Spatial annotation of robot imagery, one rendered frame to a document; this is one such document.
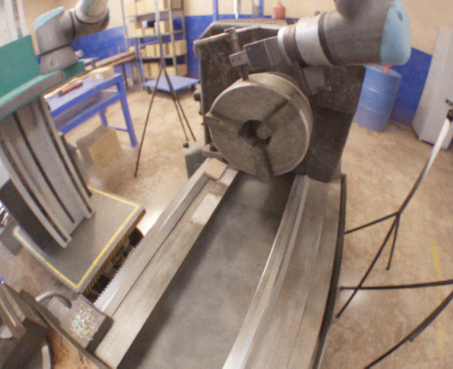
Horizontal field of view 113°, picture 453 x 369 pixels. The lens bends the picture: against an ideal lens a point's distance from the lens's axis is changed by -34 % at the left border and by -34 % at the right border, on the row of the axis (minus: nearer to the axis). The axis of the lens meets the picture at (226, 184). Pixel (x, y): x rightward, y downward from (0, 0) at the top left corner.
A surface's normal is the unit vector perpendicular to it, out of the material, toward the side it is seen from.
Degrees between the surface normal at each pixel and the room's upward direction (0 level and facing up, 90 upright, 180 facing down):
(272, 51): 70
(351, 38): 96
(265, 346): 0
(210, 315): 7
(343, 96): 90
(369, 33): 96
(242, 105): 90
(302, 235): 0
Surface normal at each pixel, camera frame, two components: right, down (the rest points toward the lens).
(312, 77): 0.59, 0.24
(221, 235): 0.04, -0.74
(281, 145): -0.40, 0.62
